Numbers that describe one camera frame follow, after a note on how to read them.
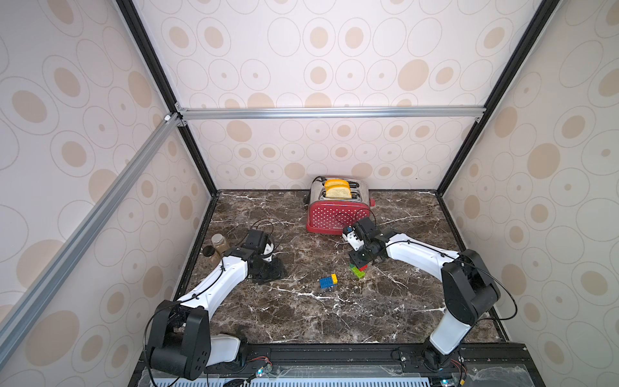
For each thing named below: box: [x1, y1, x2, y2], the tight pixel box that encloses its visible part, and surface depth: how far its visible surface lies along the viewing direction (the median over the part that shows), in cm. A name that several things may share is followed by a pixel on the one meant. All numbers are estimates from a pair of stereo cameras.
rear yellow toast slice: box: [324, 178, 350, 190], surface depth 96 cm
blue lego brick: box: [319, 276, 335, 290], surface depth 91 cm
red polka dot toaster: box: [303, 175, 376, 236], surface depth 96 cm
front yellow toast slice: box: [324, 187, 353, 200], surface depth 95 cm
